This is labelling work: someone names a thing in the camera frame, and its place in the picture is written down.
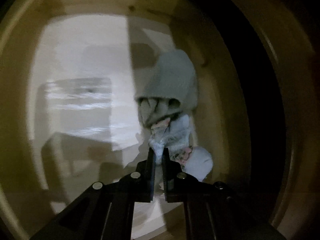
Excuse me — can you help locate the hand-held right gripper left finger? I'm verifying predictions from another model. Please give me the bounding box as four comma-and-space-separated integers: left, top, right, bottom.
30, 147, 155, 240

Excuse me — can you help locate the grey folded sock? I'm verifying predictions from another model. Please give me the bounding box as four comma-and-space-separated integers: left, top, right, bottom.
135, 50, 199, 128

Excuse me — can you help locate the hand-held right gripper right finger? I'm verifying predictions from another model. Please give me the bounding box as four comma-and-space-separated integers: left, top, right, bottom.
162, 147, 287, 240

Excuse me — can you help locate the pale blue rolled underwear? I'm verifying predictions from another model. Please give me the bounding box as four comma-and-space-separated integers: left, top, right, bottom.
170, 146, 214, 182

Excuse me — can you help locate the light blue sock pair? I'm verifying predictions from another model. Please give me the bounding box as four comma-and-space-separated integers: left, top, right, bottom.
149, 114, 194, 163

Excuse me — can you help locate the white drawer liner paper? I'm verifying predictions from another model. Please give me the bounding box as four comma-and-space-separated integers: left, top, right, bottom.
32, 15, 175, 240

